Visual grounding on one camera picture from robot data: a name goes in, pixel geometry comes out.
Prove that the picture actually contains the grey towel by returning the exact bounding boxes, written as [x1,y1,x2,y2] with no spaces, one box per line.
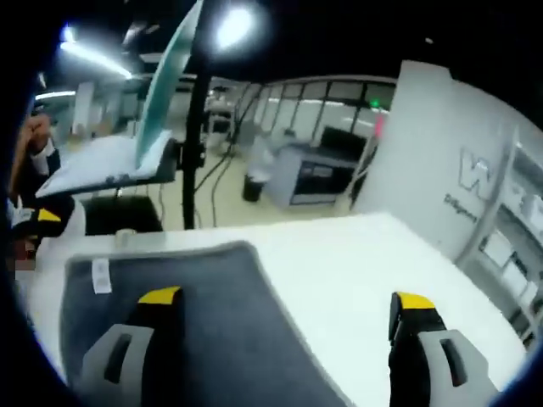
[59,240,353,407]

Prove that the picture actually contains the person's left hand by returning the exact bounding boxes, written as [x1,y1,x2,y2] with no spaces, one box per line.
[23,113,55,156]

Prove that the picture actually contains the white side table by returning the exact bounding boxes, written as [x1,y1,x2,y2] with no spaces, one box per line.
[36,135,177,198]

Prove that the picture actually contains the clear tape roll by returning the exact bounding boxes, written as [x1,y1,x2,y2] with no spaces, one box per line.
[115,227,137,248]

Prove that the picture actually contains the long ceiling light strip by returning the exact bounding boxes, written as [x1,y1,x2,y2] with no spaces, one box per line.
[61,38,133,81]

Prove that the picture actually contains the rows of white storage boxes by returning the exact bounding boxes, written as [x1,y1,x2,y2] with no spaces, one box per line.
[479,143,543,323]

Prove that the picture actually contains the translucent curved panel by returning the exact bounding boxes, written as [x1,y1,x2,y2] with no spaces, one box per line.
[134,0,205,170]

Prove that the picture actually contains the grey metal shelving unit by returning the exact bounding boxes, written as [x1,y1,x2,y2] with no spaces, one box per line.
[456,122,543,344]

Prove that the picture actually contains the black waste bin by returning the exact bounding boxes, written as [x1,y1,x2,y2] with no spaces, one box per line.
[242,173,266,203]

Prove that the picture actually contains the grey cabinet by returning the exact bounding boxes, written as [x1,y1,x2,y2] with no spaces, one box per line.
[271,142,362,209]

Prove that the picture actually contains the translucent plastic bag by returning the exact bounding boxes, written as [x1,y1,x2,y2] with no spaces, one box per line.
[249,129,277,176]

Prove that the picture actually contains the black monitor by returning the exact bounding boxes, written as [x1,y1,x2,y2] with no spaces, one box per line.
[320,125,368,160]

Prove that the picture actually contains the round ceiling light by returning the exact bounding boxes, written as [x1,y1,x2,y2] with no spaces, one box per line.
[214,6,258,50]

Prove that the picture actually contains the black floor cables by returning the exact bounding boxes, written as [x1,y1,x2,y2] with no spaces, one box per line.
[202,82,256,228]

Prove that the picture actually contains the thin white metal frame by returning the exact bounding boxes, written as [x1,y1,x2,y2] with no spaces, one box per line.
[350,135,379,201]

